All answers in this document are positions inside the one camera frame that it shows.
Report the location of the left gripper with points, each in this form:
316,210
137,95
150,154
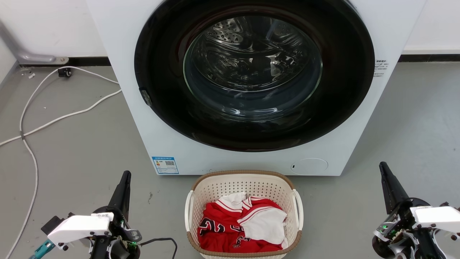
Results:
81,226

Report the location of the small black floor bracket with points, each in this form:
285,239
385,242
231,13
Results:
64,72

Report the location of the cream perforated laundry basket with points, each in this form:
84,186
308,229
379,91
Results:
244,183

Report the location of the blue energy label sticker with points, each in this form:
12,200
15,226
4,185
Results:
165,165

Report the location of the grey door latch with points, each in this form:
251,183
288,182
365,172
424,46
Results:
146,98

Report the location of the small text warning label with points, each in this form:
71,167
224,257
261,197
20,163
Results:
380,68

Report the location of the grey floor pipe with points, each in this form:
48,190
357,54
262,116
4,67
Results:
21,54

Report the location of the white front-load washing machine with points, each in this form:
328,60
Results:
118,36

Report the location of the red basketball jersey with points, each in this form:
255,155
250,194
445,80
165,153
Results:
219,230

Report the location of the white garment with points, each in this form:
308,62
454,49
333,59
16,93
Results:
266,225

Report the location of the round white filter cover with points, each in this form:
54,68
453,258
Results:
309,166

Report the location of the black round washer door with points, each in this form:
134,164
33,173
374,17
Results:
161,54

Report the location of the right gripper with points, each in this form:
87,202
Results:
431,219

